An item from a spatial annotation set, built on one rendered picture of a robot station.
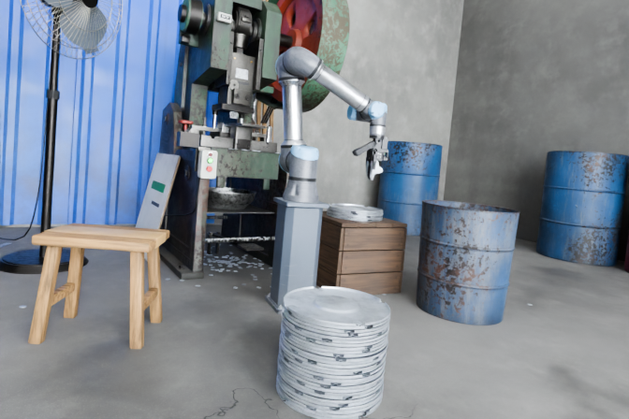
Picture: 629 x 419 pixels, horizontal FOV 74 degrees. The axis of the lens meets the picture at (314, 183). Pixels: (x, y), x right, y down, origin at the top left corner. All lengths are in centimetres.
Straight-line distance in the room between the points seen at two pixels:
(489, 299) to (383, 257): 50
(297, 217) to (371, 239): 48
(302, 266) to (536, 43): 392
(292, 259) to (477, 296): 78
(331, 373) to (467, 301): 94
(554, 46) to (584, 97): 63
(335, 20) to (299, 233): 122
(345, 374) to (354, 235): 97
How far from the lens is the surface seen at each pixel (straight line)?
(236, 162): 223
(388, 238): 209
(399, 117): 483
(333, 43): 238
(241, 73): 243
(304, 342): 110
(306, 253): 173
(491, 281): 193
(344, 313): 113
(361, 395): 116
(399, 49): 491
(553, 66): 493
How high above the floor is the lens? 62
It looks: 3 degrees down
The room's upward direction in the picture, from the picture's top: 5 degrees clockwise
